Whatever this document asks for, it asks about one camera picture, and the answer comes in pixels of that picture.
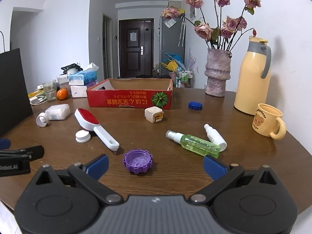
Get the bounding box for yellow bear mug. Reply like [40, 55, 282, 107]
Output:
[252, 104, 287, 140]

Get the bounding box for orange fruit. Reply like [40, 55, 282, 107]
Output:
[57, 89, 68, 100]

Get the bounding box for purple tissue pack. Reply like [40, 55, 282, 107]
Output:
[70, 80, 97, 98]

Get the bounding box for cream cube charger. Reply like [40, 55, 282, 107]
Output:
[144, 106, 164, 123]

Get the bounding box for white plastic jar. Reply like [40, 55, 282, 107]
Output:
[36, 104, 70, 127]

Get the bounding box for red cardboard box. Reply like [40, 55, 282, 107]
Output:
[87, 78, 173, 109]

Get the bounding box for glass cup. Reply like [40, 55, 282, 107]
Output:
[42, 80, 57, 101]

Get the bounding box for wire storage cart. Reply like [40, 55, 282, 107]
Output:
[174, 70, 195, 88]

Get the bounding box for grey refrigerator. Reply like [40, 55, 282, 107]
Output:
[159, 17, 185, 75]

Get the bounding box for blue plastic cap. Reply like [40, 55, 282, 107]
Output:
[188, 101, 203, 110]

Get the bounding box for white spray bottle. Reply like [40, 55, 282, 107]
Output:
[204, 124, 227, 152]

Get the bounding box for blue tissue pack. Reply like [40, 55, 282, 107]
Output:
[69, 62, 99, 86]

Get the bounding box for yellow thermos jug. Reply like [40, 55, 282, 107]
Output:
[234, 37, 272, 115]

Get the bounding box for red white lint brush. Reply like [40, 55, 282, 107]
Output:
[74, 108, 120, 152]

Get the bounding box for green spray bottle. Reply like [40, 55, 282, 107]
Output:
[166, 130, 221, 159]

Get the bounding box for black paper bag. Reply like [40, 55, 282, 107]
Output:
[0, 49, 33, 135]

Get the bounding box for purple ceramic vase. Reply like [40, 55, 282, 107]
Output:
[205, 49, 232, 97]

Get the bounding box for dark brown door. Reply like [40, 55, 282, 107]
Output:
[119, 19, 154, 78]

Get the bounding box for white round cap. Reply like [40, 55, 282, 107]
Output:
[75, 130, 91, 143]

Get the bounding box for dried pink roses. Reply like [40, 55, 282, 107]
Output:
[161, 0, 249, 52]

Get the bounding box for purple plastic cap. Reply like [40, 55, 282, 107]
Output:
[123, 148, 153, 174]

